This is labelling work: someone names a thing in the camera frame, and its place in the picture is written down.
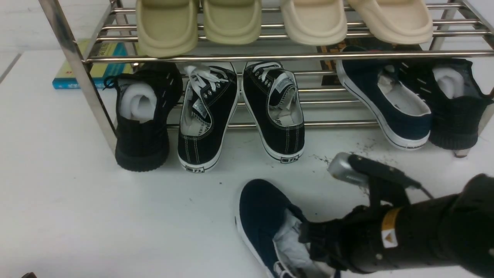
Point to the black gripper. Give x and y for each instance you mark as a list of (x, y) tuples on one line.
[(352, 243)]

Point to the navy canvas shoe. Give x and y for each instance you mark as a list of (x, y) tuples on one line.
[(270, 226), (402, 114)]

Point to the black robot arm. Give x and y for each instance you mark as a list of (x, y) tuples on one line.
[(393, 234)]

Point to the stainless steel shoe rack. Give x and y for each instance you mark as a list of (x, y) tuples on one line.
[(459, 19)]

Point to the black canvas laced sneaker right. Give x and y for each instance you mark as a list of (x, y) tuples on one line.
[(271, 95)]

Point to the black canvas laced sneaker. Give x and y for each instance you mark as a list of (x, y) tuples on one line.
[(271, 95), (210, 99)]

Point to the black knit sneaker right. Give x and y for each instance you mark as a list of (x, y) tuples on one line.
[(449, 89)]

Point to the black knit sneaker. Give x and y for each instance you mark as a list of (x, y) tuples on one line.
[(449, 89), (144, 100)]

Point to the dark book orange text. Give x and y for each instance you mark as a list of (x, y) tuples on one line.
[(368, 43)]

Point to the black canvas laced sneaker left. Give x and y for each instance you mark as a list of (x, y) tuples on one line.
[(210, 99)]

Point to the cream slipper right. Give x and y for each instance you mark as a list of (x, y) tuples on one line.
[(403, 22)]

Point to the cream slipper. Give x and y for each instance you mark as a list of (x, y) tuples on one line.
[(314, 22), (403, 22)]

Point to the cream slipper left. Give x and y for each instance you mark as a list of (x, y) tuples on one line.
[(314, 22)]

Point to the olive green slipper right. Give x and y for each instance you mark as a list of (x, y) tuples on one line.
[(233, 22)]

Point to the olive green slipper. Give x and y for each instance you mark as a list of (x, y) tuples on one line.
[(233, 22), (166, 28)]

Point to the black knit sneaker left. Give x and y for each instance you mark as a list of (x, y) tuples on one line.
[(144, 100)]

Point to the olive green slipper left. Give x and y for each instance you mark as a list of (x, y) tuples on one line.
[(166, 28)]

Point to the blue and yellow book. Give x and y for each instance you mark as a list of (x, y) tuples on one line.
[(66, 80)]

